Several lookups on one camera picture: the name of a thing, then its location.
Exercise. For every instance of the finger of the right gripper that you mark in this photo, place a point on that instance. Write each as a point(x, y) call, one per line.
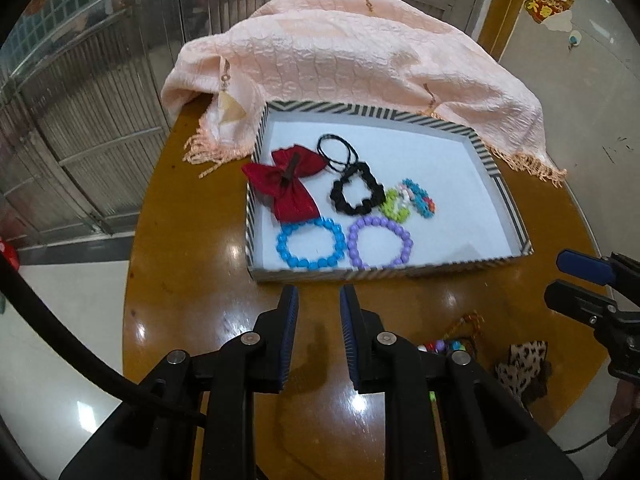
point(581, 305)
point(591, 269)

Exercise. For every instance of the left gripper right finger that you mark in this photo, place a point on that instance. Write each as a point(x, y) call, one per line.
point(369, 347)

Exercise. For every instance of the metal folding gate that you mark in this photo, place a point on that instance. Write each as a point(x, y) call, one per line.
point(82, 127)

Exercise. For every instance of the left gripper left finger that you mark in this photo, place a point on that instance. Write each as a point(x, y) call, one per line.
point(276, 329)

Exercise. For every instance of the red wall decoration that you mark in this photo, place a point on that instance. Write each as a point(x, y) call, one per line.
point(555, 15)

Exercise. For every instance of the pink fringed scarf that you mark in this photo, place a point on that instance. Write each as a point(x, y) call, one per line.
point(381, 53)

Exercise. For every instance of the leopard print bow scrunchie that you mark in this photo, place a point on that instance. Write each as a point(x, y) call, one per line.
point(525, 373)

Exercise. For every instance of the striped white tray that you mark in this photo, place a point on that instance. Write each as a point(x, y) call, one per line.
point(401, 194)

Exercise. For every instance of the red bow hair clip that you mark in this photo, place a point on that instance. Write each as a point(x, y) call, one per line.
point(282, 182)

